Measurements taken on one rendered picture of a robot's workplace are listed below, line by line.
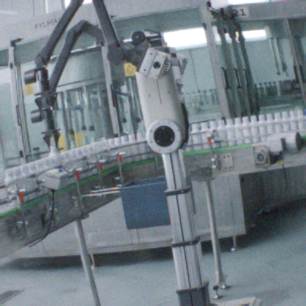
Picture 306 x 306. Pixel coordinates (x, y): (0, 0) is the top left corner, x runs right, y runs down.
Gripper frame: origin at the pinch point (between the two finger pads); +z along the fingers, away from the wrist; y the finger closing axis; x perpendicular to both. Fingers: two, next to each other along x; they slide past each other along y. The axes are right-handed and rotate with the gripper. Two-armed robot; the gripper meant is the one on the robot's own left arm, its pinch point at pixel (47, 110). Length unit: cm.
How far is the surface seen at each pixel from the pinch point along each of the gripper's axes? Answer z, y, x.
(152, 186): 47, 30, 56
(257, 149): 44, 74, 157
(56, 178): 31.2, 2.7, -10.5
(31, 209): 42.8, -10.0, -19.2
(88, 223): 98, -102, 349
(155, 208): 58, 30, 56
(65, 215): 53, -10, 31
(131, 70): -23, -42, 352
